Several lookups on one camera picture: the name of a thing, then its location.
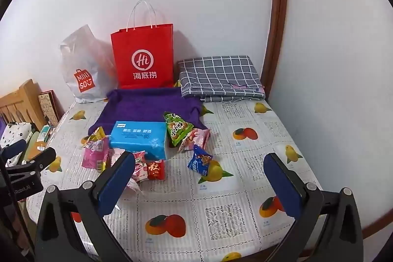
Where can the green chicken snack packet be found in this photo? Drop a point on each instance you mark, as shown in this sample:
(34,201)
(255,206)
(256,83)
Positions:
(177,127)

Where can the yellow snack packet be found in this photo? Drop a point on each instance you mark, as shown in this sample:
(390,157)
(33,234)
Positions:
(98,134)

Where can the white Miniso plastic bag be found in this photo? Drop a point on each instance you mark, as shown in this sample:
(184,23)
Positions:
(87,66)

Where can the grey checked folded cloth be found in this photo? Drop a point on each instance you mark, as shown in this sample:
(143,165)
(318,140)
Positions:
(220,79)

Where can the patterned brown box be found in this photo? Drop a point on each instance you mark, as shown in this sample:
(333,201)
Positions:
(50,107)

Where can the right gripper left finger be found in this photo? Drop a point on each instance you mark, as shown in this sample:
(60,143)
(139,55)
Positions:
(110,185)

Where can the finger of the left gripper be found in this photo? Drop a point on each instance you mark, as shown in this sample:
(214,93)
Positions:
(13,149)
(40,162)

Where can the pink magenta snack packet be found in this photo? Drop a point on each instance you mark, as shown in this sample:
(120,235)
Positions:
(95,154)

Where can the pink panda snack packet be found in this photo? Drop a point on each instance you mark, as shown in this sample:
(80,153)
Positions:
(196,137)

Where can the red Haidilao paper bag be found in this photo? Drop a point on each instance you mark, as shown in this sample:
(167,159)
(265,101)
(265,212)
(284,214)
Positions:
(143,55)

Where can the fruit print tablecloth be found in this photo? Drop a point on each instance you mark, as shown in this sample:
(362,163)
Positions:
(186,218)

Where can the brown wooden door frame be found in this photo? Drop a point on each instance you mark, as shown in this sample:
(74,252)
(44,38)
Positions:
(274,42)

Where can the white spotted fabric item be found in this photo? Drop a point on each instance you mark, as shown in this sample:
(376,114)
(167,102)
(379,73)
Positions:
(13,133)

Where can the blue chocolate cookie packet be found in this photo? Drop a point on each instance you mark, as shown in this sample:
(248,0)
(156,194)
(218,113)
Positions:
(200,161)

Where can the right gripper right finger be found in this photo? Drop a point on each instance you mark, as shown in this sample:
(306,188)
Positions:
(287,185)

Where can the purple towel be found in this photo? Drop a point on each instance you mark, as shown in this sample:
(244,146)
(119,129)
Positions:
(147,105)

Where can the blue tissue pack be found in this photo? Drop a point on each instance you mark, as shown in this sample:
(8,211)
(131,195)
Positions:
(140,136)

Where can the white lychee jelly packet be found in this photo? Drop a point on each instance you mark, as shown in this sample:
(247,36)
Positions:
(140,172)

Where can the red snack packet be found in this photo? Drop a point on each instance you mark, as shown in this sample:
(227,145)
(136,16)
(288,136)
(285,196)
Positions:
(156,170)

